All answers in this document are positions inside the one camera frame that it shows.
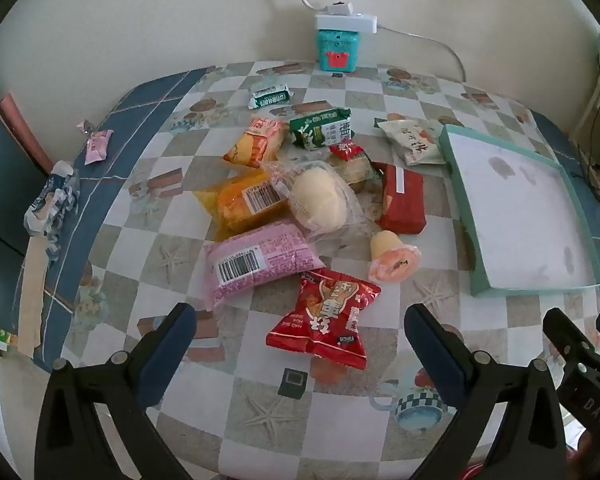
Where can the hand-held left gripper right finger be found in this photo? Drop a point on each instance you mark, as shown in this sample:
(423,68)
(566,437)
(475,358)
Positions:
(430,350)

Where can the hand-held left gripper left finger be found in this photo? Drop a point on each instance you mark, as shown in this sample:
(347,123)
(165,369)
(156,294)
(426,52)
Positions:
(172,340)

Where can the orange jelly cup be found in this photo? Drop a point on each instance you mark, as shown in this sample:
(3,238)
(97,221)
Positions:
(392,260)

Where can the pink barcode snack packet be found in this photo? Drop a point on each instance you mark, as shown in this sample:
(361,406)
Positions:
(260,260)

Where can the teal shallow box tray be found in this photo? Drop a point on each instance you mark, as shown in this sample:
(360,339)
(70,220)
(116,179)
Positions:
(520,210)

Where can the dark red snack packet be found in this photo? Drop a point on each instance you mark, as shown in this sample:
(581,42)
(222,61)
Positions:
(402,200)

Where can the yellow barcode snack packet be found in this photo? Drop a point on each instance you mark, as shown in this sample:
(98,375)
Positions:
(245,200)

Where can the clear packet with white bun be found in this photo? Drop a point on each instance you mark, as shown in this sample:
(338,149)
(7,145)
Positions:
(317,200)

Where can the white snack packet orange print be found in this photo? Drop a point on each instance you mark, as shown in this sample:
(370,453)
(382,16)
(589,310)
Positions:
(412,142)

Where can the orange printed snack packet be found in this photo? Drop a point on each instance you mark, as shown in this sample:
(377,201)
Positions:
(257,142)

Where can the checkered printed tablecloth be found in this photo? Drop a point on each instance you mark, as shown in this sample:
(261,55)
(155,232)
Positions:
(155,220)

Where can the blue white crumpled wrapper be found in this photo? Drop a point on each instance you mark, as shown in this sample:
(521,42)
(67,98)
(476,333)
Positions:
(50,200)

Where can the clear pastry packet red label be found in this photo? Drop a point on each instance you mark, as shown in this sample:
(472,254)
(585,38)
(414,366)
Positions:
(352,162)

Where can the pink candy packet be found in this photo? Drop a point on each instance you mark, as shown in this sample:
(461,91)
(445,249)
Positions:
(98,146)

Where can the dark teal cabinet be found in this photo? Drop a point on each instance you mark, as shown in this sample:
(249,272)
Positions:
(0,185)

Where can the small green white snack packet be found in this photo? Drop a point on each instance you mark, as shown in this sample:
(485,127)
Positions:
(270,96)

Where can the teal toy box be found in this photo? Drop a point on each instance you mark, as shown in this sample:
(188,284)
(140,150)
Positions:
(337,50)

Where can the white power strip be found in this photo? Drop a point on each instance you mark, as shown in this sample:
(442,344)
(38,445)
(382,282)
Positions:
(345,20)

